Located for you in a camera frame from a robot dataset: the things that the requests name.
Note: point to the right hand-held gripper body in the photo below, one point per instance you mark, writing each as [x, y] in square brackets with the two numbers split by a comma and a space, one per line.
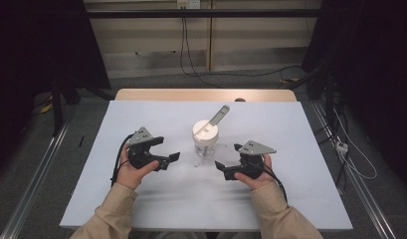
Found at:
[252, 159]

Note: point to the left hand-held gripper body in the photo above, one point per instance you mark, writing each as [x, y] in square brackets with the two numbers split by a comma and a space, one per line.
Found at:
[141, 151]

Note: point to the clear cup with white lid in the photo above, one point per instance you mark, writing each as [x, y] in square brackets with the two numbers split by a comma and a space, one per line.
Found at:
[205, 132]

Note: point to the person's right hand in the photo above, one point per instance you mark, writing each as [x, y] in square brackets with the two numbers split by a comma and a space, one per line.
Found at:
[259, 182]

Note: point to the person's left hand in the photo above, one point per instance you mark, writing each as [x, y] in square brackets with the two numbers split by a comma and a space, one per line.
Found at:
[131, 176]

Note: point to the dark round knob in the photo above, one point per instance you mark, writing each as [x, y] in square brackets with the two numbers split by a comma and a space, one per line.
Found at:
[240, 99]

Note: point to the wooden table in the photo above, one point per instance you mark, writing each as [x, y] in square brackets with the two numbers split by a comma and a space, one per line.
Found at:
[177, 94]

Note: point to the small black floor object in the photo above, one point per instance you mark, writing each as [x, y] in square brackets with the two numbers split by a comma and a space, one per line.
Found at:
[81, 141]

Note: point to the white power strip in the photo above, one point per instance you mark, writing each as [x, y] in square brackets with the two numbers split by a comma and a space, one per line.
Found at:
[342, 147]

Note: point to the black metal stand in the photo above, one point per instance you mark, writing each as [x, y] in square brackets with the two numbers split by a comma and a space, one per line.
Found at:
[57, 109]

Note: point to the black horizontal bar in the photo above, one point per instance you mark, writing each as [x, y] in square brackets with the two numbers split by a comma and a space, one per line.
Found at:
[204, 13]

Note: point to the dark curtain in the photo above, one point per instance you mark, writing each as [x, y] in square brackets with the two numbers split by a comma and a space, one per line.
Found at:
[32, 49]
[366, 49]

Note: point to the metal floor rail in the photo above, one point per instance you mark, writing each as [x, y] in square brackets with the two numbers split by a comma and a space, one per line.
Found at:
[366, 195]
[28, 186]

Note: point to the white wall socket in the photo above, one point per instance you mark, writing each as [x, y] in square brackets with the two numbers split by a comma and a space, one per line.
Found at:
[188, 3]

